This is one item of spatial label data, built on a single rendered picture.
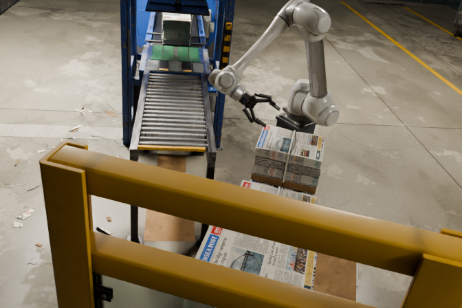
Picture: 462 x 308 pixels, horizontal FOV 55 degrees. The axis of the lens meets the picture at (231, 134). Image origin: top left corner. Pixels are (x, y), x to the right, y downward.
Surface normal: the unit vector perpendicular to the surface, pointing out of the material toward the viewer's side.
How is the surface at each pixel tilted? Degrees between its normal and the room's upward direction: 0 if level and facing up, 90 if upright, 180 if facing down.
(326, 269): 0
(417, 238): 0
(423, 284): 90
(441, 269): 90
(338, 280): 0
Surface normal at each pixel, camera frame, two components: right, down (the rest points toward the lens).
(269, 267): 0.11, -0.86
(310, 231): -0.25, 0.46
